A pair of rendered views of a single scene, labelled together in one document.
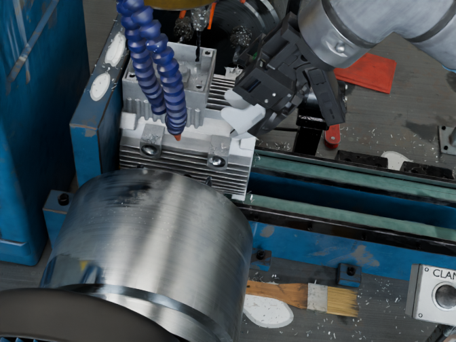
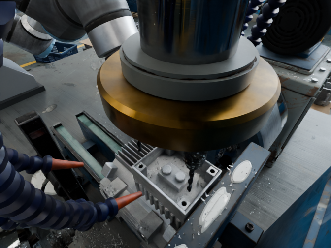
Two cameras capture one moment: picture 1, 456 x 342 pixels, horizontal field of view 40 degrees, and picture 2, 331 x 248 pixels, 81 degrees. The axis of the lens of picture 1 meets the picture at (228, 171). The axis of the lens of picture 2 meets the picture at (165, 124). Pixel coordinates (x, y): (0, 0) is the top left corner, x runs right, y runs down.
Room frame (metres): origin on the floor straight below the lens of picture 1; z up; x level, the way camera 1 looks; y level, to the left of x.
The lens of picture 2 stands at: (0.85, 0.21, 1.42)
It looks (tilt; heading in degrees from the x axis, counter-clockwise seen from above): 43 degrees down; 221
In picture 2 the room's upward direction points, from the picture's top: straight up
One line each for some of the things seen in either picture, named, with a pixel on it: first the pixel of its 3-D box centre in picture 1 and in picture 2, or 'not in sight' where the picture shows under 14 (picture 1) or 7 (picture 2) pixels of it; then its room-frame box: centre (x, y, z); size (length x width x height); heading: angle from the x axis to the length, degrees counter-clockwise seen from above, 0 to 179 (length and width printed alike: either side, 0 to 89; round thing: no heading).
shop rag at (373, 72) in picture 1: (362, 68); not in sight; (1.17, -0.28, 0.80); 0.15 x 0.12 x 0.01; 78
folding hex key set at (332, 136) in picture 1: (331, 131); not in sight; (0.94, -0.21, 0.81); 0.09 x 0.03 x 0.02; 2
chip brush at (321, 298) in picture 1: (299, 295); not in sight; (0.54, -0.15, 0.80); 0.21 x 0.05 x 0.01; 89
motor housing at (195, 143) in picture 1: (193, 129); (160, 191); (0.69, 0.06, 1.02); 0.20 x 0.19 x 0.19; 88
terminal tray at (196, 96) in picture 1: (170, 82); (175, 179); (0.69, 0.10, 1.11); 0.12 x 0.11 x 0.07; 88
